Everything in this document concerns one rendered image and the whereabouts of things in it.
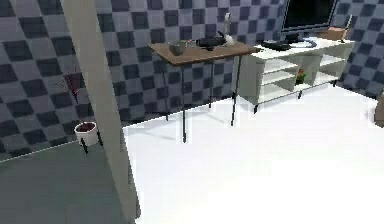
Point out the brown table with black legs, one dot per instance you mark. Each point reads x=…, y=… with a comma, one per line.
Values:
x=200, y=55

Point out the grey bowl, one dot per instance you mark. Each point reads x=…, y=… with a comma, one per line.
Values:
x=177, y=48

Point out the black flat object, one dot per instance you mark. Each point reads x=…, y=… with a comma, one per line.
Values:
x=210, y=42

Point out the white statuette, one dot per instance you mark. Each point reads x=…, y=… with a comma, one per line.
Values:
x=228, y=31

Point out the white shelf unit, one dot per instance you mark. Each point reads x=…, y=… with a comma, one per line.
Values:
x=283, y=66

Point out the black remote control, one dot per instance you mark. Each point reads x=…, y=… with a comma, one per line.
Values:
x=276, y=45

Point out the white plant pot on stand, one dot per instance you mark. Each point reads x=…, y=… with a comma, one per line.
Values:
x=86, y=133

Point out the small red green plant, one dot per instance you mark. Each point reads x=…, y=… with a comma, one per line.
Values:
x=300, y=77

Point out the dark red house plant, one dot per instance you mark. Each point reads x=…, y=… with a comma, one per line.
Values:
x=72, y=86

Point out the black television set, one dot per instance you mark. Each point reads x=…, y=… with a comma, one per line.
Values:
x=308, y=15

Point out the brown box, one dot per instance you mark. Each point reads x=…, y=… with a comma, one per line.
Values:
x=334, y=33

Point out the brown furniture piece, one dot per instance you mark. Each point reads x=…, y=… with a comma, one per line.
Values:
x=380, y=111

